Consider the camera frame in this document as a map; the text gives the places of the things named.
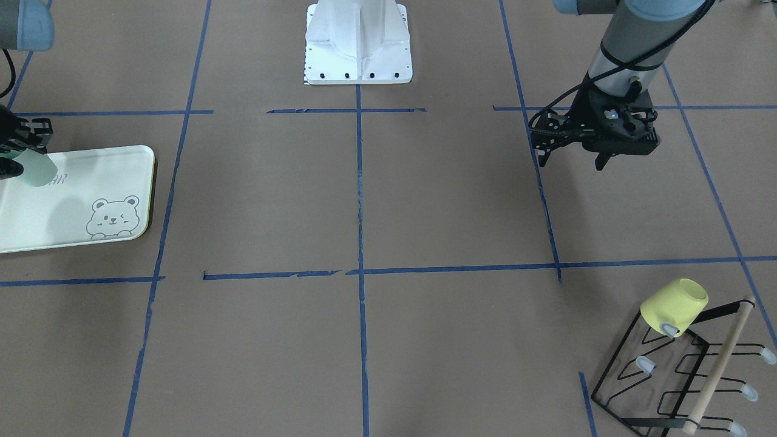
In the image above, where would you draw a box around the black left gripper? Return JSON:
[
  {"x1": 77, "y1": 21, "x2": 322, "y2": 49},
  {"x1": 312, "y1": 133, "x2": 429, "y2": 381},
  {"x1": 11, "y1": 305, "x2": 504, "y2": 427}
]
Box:
[{"x1": 538, "y1": 86, "x2": 660, "y2": 171}]

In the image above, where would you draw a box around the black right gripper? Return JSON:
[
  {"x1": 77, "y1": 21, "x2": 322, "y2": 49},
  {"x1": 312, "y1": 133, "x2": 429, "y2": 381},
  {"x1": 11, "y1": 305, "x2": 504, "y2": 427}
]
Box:
[{"x1": 0, "y1": 104, "x2": 53, "y2": 180}]

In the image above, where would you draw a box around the light green plastic cup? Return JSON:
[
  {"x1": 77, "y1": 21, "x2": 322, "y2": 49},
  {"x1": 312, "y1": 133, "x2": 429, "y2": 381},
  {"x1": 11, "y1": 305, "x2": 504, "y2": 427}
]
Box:
[{"x1": 12, "y1": 149, "x2": 58, "y2": 186}]

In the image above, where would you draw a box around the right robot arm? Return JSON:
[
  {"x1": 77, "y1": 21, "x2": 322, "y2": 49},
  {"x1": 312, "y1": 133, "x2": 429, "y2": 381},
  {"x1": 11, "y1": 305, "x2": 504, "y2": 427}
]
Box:
[{"x1": 1, "y1": 1, "x2": 58, "y2": 186}]

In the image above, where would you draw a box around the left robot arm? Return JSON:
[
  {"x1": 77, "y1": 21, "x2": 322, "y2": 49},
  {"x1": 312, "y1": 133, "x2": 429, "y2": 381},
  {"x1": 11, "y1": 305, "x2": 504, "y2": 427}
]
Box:
[{"x1": 528, "y1": 1, "x2": 715, "y2": 171}]

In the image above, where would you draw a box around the cream bear print tray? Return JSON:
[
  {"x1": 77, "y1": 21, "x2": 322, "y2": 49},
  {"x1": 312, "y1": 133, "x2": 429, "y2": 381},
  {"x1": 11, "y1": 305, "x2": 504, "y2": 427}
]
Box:
[{"x1": 1, "y1": 146, "x2": 156, "y2": 252}]

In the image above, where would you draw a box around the yellow plastic cup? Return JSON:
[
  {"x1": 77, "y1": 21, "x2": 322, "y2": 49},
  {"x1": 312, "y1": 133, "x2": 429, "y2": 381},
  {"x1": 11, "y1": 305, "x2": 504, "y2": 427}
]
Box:
[{"x1": 639, "y1": 277, "x2": 710, "y2": 338}]

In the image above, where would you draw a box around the black wire cup rack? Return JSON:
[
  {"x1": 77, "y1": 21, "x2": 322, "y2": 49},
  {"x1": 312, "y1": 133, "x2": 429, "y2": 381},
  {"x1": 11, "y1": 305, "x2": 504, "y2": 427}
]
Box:
[{"x1": 590, "y1": 296, "x2": 775, "y2": 436}]

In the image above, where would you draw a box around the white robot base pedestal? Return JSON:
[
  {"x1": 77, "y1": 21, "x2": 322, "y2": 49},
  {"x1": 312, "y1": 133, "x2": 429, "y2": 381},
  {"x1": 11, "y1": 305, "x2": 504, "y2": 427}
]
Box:
[{"x1": 304, "y1": 1, "x2": 413, "y2": 86}]

